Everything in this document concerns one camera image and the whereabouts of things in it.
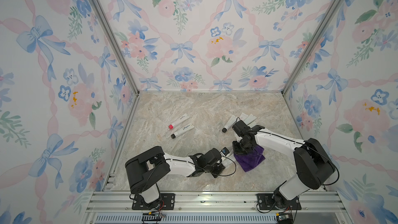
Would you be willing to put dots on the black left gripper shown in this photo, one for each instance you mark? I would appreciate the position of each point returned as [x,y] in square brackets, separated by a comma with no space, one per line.
[219,168]

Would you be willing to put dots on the aluminium corner post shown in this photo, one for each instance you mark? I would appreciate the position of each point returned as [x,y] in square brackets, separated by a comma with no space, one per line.
[330,12]
[106,27]

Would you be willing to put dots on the white tube black cap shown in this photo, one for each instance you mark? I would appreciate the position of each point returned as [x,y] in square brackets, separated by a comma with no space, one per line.
[229,123]

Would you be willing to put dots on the white tube dark cap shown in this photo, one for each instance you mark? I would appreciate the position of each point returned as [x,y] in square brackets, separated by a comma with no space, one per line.
[182,131]

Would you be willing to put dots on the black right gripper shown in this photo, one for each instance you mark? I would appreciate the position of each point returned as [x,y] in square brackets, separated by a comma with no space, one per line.
[236,151]

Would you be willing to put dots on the aluminium corner post right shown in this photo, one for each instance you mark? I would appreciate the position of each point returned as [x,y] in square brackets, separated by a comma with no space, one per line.
[330,12]

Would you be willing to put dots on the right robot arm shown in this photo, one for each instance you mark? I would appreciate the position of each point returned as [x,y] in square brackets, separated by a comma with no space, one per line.
[313,165]

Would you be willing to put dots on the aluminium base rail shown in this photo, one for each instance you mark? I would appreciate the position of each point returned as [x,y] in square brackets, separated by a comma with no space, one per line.
[196,207]

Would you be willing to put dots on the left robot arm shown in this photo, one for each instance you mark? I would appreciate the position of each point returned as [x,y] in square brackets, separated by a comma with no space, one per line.
[146,169]

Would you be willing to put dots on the white tube pink cap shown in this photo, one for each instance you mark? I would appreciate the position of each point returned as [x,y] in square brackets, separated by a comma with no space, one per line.
[179,121]
[243,116]

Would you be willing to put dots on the aluminium corner post left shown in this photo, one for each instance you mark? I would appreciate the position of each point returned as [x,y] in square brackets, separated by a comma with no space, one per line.
[106,27]

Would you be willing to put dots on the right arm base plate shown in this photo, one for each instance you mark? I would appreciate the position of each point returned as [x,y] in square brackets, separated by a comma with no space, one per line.
[270,202]

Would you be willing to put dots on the white toothpaste tube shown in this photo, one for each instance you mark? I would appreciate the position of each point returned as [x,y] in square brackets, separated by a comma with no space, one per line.
[250,119]

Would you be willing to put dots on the purple cloth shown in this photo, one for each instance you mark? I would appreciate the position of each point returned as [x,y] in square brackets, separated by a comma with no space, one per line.
[251,160]

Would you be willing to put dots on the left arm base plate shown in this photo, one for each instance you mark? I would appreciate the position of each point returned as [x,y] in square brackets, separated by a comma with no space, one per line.
[163,202]

